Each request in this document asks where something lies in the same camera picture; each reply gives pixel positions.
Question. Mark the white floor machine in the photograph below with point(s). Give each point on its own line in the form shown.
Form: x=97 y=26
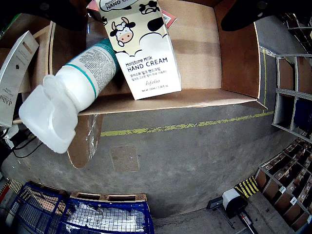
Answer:
x=234 y=201

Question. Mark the yellow black striped barrier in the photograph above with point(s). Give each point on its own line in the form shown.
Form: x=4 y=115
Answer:
x=247 y=187

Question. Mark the cardboard box with tall boxes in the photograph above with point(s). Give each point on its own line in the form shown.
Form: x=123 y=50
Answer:
x=41 y=48

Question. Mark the cow print hand cream box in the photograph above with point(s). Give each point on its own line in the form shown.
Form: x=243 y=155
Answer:
x=146 y=63

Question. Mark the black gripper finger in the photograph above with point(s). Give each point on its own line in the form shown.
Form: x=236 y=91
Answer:
x=256 y=11
x=61 y=12

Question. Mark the wooden pallet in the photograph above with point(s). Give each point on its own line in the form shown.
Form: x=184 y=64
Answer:
x=109 y=196

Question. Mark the white bottle teal label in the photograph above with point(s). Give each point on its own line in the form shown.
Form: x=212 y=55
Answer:
x=80 y=80

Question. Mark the cardboard box with bottle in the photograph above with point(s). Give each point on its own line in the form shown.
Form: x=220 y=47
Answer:
x=207 y=61

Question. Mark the metal shelf rack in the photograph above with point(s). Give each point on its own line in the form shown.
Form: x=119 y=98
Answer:
x=290 y=170

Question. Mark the tall white box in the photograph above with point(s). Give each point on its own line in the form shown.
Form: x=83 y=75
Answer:
x=17 y=73

